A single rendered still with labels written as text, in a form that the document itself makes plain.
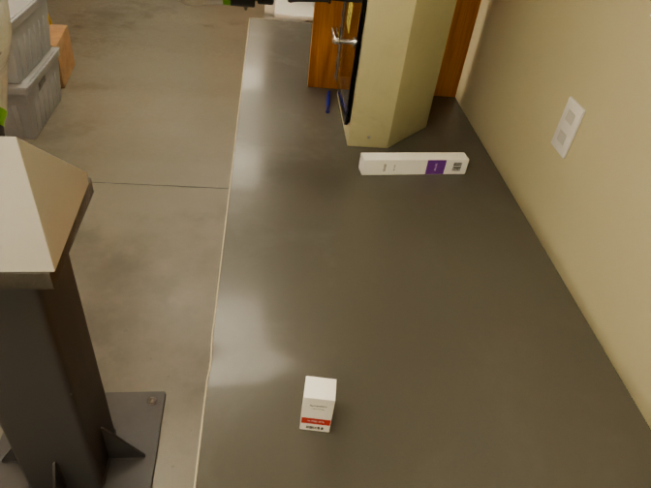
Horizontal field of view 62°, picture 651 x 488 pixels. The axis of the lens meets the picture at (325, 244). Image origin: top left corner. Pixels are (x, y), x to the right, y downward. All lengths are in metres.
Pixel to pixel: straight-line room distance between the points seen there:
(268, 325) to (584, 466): 0.53
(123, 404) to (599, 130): 1.63
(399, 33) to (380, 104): 0.18
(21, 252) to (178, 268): 1.44
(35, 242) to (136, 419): 1.03
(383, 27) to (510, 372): 0.82
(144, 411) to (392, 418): 1.25
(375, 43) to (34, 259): 0.87
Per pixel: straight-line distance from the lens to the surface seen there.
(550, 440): 0.94
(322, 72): 1.79
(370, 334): 0.96
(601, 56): 1.26
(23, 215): 1.03
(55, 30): 4.28
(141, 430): 1.95
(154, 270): 2.47
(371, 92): 1.42
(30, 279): 1.12
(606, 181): 1.18
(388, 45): 1.38
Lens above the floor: 1.65
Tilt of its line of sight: 39 degrees down
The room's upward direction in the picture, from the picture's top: 8 degrees clockwise
